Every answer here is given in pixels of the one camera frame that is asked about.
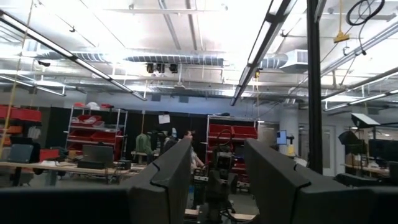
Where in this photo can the yellow hanging power plug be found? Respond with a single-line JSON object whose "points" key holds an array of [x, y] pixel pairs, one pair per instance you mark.
{"points": [[341, 38]]}

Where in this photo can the white paper sheet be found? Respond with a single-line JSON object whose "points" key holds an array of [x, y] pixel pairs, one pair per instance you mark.
{"points": [[164, 119]]}

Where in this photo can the black ceiling spotlight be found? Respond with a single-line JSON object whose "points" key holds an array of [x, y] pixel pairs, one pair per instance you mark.
{"points": [[173, 68], [160, 68], [150, 68]]}

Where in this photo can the white ceiling air vent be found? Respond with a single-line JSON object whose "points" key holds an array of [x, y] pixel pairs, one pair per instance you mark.
{"points": [[295, 60]]}

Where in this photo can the long ceiling light strip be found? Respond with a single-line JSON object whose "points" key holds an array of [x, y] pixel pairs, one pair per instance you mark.
{"points": [[77, 60], [264, 37]]}

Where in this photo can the lit blue monitor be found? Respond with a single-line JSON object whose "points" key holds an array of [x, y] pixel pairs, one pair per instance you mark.
{"points": [[282, 137]]}

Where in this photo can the silver ribbed air duct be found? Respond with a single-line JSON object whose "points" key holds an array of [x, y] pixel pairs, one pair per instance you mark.
{"points": [[174, 60]]}

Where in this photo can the studio softbox lamp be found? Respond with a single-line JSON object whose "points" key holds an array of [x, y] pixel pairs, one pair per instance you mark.
{"points": [[364, 119]]}

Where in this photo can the red box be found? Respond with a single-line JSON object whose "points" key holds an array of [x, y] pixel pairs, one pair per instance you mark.
{"points": [[49, 154]]}

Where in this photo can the person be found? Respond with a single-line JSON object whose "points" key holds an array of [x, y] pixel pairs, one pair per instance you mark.
{"points": [[195, 158]]}

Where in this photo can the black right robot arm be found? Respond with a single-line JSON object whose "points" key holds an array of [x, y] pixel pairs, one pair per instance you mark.
{"points": [[217, 193]]}

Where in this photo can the long wooden workbench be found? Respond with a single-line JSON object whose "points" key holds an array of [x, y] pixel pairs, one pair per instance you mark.
{"points": [[62, 168]]}

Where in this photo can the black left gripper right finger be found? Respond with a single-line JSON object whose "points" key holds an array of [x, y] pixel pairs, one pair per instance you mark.
{"points": [[273, 193]]}

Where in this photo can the dark monitor on workbench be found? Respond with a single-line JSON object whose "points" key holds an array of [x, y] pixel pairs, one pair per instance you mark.
{"points": [[98, 154]]}

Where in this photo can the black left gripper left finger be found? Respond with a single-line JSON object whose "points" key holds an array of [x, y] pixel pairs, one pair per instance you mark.
{"points": [[169, 193]]}

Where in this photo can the row of red bins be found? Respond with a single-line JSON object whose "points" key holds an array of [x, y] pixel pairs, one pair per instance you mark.
{"points": [[18, 113]]}

